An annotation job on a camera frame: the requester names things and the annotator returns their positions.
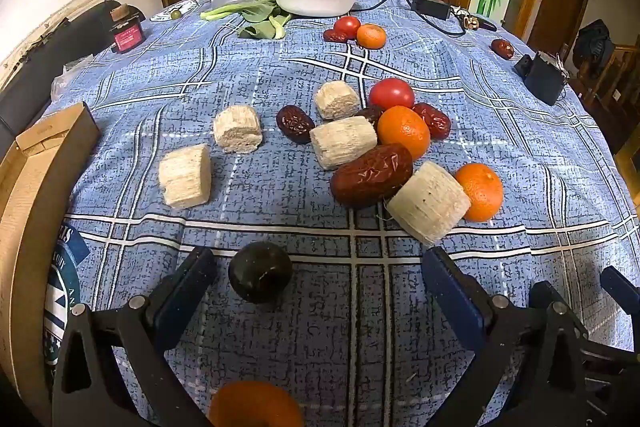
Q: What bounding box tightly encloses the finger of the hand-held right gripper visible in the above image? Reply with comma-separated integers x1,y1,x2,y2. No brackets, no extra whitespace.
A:
600,266,640,310

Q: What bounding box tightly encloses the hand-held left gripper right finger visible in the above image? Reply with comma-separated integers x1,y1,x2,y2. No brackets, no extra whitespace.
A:
422,246,591,427

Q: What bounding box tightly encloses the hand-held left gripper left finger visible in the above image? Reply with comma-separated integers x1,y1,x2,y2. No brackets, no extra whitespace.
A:
52,246,218,427

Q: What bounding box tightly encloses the dark round fruit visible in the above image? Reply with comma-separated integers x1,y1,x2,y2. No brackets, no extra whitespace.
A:
228,241,294,305

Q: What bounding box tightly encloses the orange tangerine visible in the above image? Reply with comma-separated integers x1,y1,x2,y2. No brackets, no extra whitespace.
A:
454,163,505,223
356,23,388,50
377,105,431,161
207,380,305,427

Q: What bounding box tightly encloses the large red date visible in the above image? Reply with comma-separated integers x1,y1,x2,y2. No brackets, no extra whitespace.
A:
330,143,415,209

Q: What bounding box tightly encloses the cardboard box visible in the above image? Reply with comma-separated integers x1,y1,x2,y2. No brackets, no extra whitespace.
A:
0,102,103,427

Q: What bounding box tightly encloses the wooden chair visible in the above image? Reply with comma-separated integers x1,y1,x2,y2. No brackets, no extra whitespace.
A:
575,34,640,148

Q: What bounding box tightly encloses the red tomato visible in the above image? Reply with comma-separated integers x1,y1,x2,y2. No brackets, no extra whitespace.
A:
369,77,416,110
333,16,362,40

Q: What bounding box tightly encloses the black electronic box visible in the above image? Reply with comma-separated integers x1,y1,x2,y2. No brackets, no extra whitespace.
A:
514,51,571,106

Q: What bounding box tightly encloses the black backpack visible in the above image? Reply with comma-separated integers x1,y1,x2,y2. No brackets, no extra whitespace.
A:
572,19,615,68

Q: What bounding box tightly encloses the crumpled clear plastic bag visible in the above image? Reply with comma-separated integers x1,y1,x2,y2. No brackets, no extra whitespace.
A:
50,54,96,100

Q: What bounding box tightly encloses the black sofa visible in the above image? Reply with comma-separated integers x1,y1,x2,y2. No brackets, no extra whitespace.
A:
0,0,146,142

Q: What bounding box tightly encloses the green bok choy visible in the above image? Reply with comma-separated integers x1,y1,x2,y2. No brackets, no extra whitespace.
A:
200,0,293,40

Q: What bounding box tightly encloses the brown door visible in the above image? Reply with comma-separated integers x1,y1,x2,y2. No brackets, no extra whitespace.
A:
527,0,593,55

